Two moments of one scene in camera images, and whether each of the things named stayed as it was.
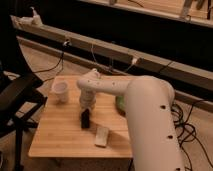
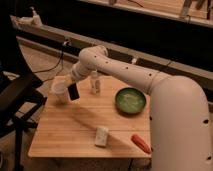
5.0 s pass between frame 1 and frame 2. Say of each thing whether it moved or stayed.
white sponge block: stayed
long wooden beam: stayed
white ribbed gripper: moved
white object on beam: stayed
